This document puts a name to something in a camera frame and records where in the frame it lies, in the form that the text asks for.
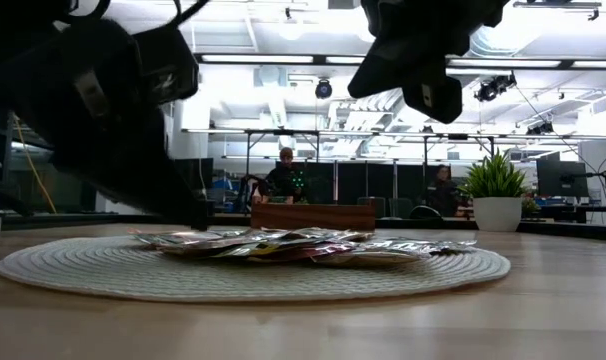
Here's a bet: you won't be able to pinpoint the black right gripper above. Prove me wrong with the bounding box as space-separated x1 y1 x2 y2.
346 0 509 100

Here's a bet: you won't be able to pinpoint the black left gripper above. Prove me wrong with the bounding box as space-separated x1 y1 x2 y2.
0 19 200 229

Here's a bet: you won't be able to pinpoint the yellow green tea bag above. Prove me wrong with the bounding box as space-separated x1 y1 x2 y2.
127 228 254 246
227 247 334 264

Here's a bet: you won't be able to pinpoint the black computer monitor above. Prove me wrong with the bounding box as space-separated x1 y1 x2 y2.
175 158 215 191
536 158 590 199

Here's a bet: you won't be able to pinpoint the black ceiling spotlights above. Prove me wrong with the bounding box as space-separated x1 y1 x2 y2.
525 121 556 136
474 72 518 103

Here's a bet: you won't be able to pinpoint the person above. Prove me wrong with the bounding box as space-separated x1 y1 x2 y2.
260 147 309 205
425 164 462 217

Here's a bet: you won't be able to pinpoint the white round woven placemat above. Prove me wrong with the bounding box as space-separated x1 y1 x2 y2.
0 230 512 304

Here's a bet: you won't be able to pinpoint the grey office chair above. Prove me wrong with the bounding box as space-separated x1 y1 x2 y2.
357 196 388 220
388 197 415 220

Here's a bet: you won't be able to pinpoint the black office chair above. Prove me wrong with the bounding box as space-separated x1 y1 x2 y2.
408 204 444 221

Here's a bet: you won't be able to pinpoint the brown wooden three-slot organizer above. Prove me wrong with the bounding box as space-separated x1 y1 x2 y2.
250 201 378 231

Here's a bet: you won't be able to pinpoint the green plant in white pot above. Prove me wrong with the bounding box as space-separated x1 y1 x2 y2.
456 149 530 233

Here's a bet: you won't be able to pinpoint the black round ceiling camera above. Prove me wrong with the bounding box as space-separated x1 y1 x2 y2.
314 78 334 100

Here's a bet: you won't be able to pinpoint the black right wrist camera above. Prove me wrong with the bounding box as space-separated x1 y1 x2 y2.
401 74 464 125

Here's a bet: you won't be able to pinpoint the yellow hanging cable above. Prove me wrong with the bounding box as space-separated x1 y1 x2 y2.
12 115 58 215

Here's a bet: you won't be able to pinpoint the silver ceiling air duct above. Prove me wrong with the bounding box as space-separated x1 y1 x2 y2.
470 22 532 57

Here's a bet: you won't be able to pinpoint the black metal table frame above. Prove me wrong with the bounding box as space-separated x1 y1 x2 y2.
0 212 606 242

